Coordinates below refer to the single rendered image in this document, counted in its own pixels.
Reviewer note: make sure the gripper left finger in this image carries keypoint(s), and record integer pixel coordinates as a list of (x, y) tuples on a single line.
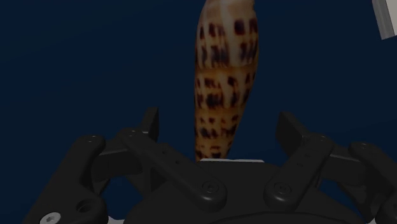
[(145, 155)]

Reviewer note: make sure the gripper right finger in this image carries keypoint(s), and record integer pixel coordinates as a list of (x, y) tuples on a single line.
[(313, 164)]

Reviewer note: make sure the brown spotted cone seashell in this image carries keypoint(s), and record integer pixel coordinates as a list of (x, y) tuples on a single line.
[(225, 77)]

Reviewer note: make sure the white box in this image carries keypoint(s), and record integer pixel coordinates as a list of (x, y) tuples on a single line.
[(385, 17)]

